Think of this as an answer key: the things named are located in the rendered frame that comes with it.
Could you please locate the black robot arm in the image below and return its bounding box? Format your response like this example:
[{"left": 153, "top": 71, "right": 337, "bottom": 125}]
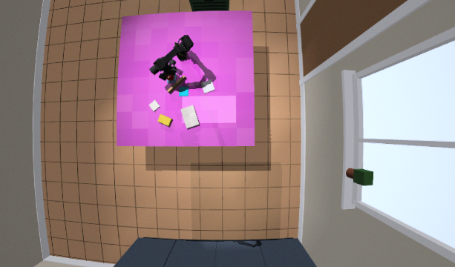
[{"left": 149, "top": 35, "right": 194, "bottom": 76}]

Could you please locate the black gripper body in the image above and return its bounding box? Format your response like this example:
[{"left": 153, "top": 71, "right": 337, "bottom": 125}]
[{"left": 159, "top": 59, "right": 176, "bottom": 81}]

